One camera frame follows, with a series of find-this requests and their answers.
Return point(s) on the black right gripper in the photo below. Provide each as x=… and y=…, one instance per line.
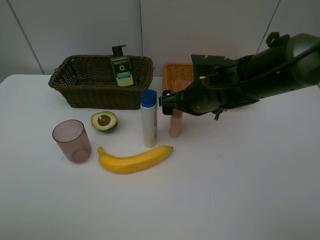
x=195, y=100

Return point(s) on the pink bottle white cap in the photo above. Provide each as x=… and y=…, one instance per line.
x=175, y=123

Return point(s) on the dark green pump bottle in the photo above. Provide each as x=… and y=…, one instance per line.
x=121, y=67

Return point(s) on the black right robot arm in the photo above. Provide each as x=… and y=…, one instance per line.
x=220, y=84

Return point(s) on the white bottle blue cap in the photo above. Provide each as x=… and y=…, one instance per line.
x=148, y=107

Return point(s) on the orange wicker basket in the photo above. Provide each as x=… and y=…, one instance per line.
x=177, y=76

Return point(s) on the halved avocado with pit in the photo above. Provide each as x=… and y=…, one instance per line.
x=105, y=121

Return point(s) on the yellow banana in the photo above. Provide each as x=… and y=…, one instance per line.
x=135, y=163

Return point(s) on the dark brown wicker basket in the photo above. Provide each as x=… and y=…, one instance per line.
x=87, y=81

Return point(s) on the translucent pink plastic cup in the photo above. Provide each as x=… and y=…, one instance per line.
x=71, y=137

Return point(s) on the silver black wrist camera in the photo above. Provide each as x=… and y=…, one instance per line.
x=204, y=65

